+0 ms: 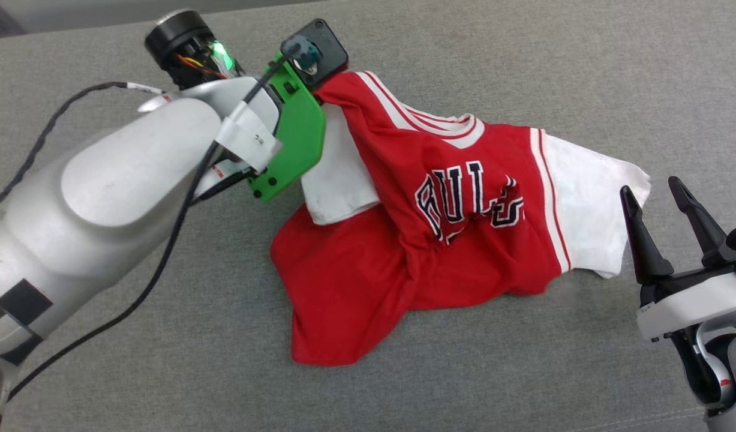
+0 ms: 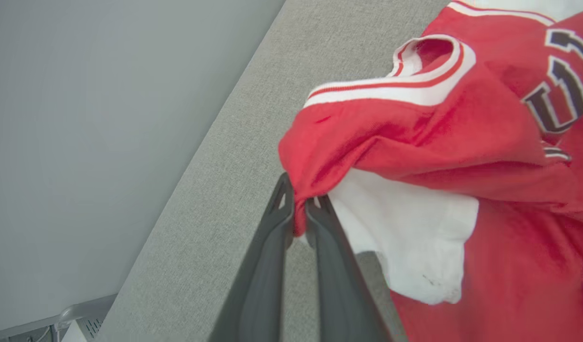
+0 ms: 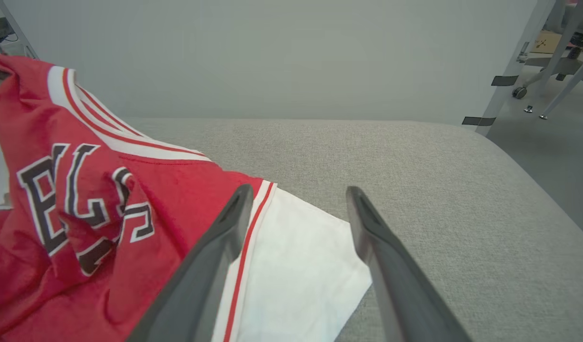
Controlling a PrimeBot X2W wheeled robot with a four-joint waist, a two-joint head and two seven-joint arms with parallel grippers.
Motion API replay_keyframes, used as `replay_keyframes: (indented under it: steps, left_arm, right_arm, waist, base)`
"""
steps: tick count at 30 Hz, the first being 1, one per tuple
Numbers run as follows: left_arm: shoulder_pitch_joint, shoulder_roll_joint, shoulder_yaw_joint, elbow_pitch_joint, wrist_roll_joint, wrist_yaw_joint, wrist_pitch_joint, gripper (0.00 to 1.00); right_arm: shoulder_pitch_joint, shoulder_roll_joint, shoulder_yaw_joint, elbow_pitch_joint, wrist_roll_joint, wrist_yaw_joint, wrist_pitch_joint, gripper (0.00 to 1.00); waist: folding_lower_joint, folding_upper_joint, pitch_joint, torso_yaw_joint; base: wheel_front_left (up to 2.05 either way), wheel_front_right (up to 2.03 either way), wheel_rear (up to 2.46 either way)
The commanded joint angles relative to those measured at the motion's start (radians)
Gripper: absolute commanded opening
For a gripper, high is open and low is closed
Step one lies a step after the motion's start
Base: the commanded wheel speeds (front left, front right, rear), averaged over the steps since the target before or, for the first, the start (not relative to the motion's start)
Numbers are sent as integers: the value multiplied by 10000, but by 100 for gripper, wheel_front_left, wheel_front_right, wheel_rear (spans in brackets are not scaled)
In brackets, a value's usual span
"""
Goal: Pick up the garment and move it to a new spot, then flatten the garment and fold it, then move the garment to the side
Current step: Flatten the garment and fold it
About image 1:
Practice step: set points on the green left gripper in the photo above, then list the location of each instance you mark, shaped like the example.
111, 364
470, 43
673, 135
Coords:
302, 132

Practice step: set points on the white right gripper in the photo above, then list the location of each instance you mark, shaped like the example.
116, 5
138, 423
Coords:
691, 306

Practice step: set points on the red white basketball jersey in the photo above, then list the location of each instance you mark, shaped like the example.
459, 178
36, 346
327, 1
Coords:
356, 288

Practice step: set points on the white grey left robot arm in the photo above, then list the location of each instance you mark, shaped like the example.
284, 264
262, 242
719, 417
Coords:
104, 198

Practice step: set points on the grey fabric sofa cushion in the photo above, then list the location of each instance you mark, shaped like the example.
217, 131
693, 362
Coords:
463, 390

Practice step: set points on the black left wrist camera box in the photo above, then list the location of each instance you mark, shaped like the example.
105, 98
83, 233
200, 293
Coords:
327, 48

